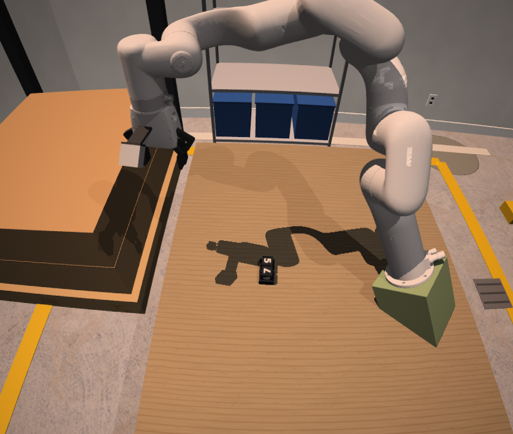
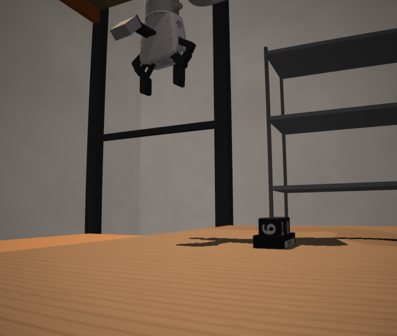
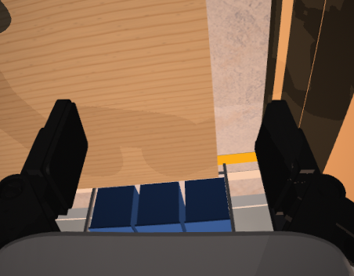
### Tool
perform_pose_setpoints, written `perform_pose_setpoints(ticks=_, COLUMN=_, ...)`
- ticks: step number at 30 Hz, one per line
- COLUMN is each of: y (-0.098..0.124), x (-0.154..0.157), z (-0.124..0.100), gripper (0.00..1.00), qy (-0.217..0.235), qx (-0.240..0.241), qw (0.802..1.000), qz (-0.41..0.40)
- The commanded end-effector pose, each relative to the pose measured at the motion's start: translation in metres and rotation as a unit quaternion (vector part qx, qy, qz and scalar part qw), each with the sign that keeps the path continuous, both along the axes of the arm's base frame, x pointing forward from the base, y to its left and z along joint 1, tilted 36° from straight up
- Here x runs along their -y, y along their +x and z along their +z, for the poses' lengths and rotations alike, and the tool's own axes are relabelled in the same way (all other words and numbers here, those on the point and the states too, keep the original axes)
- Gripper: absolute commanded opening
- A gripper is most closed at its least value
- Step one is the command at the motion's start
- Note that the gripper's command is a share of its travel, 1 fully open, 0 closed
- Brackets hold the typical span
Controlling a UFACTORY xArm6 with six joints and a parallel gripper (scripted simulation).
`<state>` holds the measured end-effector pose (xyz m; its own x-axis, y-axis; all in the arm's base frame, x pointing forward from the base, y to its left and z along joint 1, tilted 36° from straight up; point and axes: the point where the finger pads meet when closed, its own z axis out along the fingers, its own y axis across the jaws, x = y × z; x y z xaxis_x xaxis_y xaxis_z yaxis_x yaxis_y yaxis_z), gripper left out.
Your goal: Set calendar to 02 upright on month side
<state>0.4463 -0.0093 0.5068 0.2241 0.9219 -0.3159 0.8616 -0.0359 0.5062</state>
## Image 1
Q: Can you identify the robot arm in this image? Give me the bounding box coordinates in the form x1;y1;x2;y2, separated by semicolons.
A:
117;0;445;288

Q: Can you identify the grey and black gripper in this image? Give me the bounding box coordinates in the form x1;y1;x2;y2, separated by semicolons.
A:
123;102;195;170

